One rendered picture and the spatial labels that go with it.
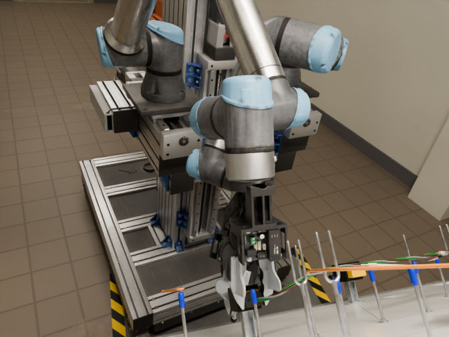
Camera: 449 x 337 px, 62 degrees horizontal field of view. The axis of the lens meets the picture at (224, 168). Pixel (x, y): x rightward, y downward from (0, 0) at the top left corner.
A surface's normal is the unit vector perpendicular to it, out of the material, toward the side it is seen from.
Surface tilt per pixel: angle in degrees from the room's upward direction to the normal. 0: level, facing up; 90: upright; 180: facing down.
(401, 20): 90
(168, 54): 90
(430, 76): 90
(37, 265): 0
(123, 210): 0
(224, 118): 87
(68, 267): 0
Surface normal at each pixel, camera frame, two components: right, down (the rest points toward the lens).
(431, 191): -0.88, 0.17
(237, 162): -0.48, 0.14
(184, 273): 0.12, -0.82
